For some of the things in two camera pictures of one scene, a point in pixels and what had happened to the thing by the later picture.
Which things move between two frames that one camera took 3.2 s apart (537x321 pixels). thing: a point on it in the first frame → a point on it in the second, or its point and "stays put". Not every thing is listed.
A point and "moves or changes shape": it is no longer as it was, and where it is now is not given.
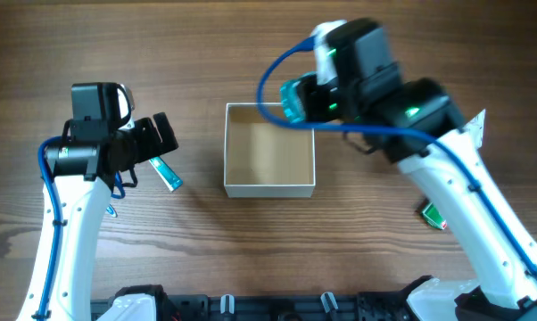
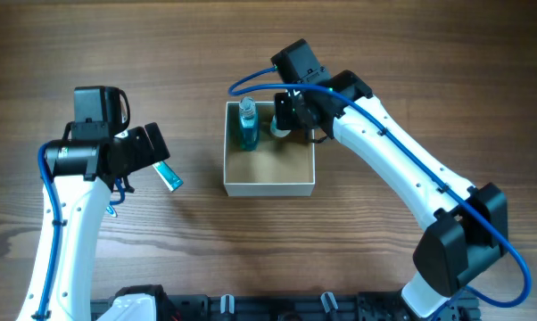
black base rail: x=367 y=306 stays put
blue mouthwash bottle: x=293 y=102 moves or changes shape
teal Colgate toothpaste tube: x=171 y=179 stays put
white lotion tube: x=476 y=127 → x=277 y=132
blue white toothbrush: x=111 y=210 stays put
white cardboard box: x=263 y=159 stays put
